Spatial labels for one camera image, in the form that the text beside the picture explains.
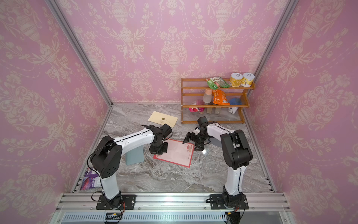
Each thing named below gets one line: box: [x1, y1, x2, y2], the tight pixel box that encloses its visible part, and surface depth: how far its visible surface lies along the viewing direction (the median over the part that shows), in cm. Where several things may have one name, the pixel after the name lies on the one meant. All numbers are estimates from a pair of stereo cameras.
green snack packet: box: [206, 76, 231, 90], surface depth 91 cm
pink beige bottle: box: [202, 88, 213, 104], surface depth 100 cm
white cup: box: [227, 106, 239, 114], surface depth 111 cm
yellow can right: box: [240, 72, 255, 88], surface depth 91 cm
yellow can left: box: [229, 72, 243, 88], surface depth 91 cm
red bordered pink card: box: [152, 138, 195, 168], surface depth 93 cm
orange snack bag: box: [212, 89, 230, 105], surface depth 102 cm
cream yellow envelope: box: [147, 110, 179, 128], surface depth 112 cm
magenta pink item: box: [188, 99, 205, 113], surface depth 108 cm
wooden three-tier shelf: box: [180, 77, 256, 124], surface depth 108 cm
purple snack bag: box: [80, 167, 102, 191], surface depth 81 cm
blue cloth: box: [229, 97, 242, 105], surface depth 110 cm
